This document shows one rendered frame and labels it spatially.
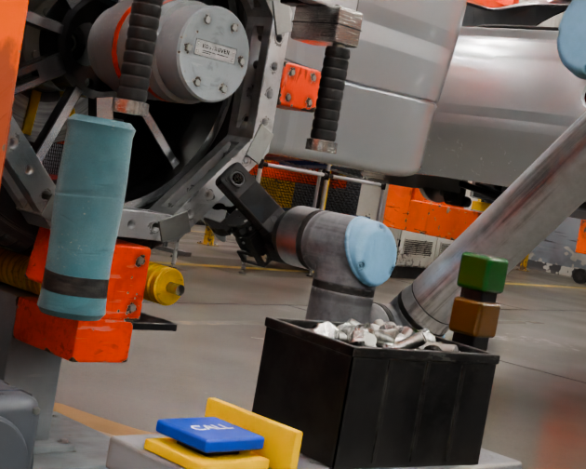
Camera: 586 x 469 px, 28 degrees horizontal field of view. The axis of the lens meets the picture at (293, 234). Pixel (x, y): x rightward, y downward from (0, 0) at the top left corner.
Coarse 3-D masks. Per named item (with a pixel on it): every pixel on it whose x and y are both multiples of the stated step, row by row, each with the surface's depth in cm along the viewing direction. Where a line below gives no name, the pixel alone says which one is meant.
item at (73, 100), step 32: (64, 0) 167; (96, 0) 175; (224, 0) 186; (64, 32) 168; (32, 64) 165; (64, 64) 168; (64, 96) 170; (96, 96) 173; (160, 128) 196; (192, 128) 191; (160, 160) 190; (192, 160) 186; (128, 192) 183; (160, 192) 182
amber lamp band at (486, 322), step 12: (456, 300) 128; (468, 300) 128; (456, 312) 128; (468, 312) 127; (480, 312) 126; (492, 312) 128; (456, 324) 128; (468, 324) 127; (480, 324) 127; (492, 324) 128; (480, 336) 127; (492, 336) 129
